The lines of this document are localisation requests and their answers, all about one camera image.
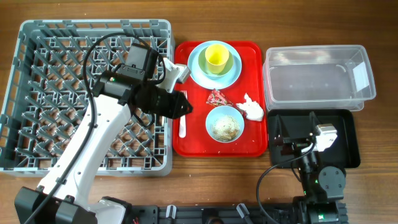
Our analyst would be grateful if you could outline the grey plastic dishwasher rack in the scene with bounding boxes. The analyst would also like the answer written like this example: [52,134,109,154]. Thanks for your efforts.
[1,19,175,177]

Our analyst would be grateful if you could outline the black plastic tray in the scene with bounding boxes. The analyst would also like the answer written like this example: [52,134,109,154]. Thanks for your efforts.
[267,109,361,169]

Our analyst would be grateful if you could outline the red snack wrapper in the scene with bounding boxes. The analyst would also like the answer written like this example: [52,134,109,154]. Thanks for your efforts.
[206,89,233,107]

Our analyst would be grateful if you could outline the light blue bowl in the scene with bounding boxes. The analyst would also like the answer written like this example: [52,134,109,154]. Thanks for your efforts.
[205,106,244,143]

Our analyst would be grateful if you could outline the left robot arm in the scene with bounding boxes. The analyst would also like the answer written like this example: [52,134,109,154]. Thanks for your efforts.
[14,44,193,223]

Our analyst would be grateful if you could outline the white plastic fork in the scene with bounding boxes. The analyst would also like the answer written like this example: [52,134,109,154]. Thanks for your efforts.
[178,90,188,139]

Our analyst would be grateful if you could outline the rice and nut leftovers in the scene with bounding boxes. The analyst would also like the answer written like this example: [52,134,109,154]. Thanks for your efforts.
[211,115,240,142]

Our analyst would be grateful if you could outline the light blue plate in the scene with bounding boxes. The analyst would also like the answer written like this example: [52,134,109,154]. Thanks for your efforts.
[187,40,243,90]

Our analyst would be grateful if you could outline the red plastic tray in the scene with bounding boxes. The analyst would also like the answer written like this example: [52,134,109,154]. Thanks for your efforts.
[172,41,268,157]

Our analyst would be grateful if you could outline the crumpled white tissue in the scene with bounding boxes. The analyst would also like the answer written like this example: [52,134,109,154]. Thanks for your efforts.
[236,93,264,122]

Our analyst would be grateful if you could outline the clear plastic bin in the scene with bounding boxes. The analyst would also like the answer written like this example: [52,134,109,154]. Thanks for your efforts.
[263,45,376,111]

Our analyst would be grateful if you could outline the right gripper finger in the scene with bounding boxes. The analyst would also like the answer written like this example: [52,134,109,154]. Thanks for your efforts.
[274,115,283,140]
[309,111,320,135]

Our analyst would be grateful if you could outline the yellow plastic cup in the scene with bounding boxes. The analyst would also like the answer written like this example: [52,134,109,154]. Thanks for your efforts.
[205,44,229,74]

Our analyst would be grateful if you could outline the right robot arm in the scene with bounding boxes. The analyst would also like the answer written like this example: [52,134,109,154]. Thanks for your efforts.
[274,112,346,223]

